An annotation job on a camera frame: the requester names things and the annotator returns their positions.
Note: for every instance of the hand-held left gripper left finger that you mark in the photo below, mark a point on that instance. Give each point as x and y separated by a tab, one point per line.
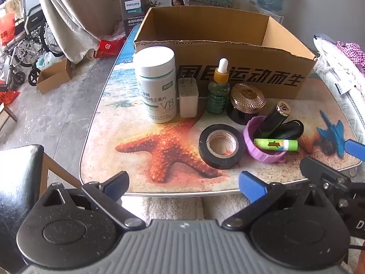
115	184

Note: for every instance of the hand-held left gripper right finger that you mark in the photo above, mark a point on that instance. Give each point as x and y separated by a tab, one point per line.
251	187

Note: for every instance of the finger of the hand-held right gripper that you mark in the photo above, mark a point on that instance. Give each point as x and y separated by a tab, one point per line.
325	174
355	149

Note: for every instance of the purple folding cup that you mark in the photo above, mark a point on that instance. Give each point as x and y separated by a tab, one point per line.
251	145

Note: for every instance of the green lip balm stick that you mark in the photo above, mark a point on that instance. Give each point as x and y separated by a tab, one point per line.
273	145

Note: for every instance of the black oval case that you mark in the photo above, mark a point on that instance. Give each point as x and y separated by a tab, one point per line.
292	130

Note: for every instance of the black tape roll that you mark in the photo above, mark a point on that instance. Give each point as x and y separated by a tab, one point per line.
204	148

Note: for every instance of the black lipstick with gold cap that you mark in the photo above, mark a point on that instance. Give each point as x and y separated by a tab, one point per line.
272	120

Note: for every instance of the black jar with gold lid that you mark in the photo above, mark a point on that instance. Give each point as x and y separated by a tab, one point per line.
246	94

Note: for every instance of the green dropper bottle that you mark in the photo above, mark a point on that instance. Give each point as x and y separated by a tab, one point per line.
217	97

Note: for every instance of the white charger plug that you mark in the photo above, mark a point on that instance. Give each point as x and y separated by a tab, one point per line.
188	102

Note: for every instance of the large cardboard box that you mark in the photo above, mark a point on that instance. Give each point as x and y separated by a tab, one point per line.
228	78

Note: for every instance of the black chair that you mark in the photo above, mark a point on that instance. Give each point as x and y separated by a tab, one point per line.
20	177

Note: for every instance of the pink checked cloth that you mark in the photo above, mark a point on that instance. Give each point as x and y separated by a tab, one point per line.
353	52

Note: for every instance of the white supplement bottle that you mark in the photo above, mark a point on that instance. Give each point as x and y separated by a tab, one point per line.
155	91

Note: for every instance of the small cardboard box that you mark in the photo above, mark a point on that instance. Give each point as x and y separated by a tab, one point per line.
52	80

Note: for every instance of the wooden stool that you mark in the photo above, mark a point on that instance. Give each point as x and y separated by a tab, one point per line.
7	117

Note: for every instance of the red printed bag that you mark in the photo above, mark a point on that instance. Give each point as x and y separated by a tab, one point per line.
107	47

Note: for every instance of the red plastic bag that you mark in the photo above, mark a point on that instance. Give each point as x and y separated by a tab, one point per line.
8	97

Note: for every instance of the white and green plastic bag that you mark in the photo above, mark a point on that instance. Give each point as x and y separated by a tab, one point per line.
47	60

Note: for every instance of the clear plastic bag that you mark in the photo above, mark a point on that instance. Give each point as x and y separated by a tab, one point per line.
115	32

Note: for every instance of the white water dispenser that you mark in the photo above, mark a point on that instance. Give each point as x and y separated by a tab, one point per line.
276	17

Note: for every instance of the orange and grey product box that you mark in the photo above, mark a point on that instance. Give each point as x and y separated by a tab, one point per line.
134	8

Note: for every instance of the beige curtain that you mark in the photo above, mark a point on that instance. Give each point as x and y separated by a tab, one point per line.
65	11

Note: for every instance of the wheelchair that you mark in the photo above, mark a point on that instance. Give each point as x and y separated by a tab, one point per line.
31	22

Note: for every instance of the orange plastic bag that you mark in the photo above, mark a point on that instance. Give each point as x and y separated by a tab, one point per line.
7	28

